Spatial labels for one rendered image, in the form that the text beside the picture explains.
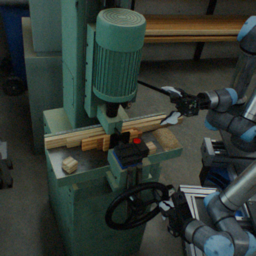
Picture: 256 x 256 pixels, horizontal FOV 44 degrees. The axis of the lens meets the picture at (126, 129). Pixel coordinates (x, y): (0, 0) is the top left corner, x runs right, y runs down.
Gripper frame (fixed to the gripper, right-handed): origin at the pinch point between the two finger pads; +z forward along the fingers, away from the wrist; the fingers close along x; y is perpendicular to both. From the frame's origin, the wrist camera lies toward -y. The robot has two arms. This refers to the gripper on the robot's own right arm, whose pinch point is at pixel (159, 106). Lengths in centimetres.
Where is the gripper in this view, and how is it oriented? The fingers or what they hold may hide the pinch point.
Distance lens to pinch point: 123.7
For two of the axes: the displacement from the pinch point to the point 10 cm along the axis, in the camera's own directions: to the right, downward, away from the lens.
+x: 0.0, 9.1, 4.1
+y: 4.3, 3.7, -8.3
